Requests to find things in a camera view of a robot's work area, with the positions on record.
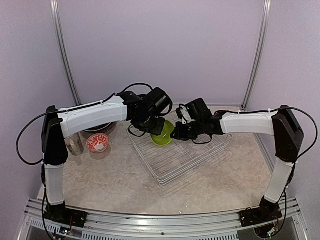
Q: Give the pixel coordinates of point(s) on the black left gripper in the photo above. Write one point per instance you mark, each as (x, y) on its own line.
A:
(157, 131)

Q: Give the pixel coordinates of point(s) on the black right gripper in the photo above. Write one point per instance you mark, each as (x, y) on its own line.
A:
(180, 134)

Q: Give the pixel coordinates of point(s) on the lime green bowl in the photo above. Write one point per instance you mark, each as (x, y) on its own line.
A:
(164, 138)

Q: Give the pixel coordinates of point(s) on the small black plate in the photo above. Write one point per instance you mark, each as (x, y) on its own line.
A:
(101, 128)

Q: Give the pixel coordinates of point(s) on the red white floral bowl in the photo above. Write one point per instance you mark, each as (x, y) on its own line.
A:
(97, 143)

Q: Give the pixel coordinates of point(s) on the tall patterned mug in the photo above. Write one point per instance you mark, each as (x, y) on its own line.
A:
(74, 144)

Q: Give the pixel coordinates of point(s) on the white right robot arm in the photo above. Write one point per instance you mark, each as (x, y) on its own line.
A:
(280, 125)

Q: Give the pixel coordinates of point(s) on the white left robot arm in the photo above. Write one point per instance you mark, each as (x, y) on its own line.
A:
(143, 111)

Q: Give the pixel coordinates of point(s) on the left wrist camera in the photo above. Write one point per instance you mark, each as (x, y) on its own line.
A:
(158, 103)

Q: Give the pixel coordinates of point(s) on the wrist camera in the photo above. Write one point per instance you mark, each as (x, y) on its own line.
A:
(158, 103)
(183, 114)

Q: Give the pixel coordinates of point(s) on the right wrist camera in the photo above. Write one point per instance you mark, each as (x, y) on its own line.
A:
(183, 114)

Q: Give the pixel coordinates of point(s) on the white wire dish rack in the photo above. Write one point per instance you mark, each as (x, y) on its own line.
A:
(170, 162)

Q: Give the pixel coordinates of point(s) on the right aluminium frame post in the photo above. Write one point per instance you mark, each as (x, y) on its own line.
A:
(258, 52)

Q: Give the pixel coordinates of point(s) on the aluminium frame post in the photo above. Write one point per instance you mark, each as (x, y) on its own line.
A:
(54, 5)
(258, 52)

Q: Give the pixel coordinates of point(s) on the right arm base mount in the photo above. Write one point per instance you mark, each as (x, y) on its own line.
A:
(265, 212)

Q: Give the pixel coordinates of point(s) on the front aluminium rail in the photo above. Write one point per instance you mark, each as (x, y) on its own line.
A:
(225, 225)

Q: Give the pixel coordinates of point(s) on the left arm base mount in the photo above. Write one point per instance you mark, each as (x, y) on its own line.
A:
(64, 215)

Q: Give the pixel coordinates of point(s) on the left aluminium frame post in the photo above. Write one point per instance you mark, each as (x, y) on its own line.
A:
(54, 5)

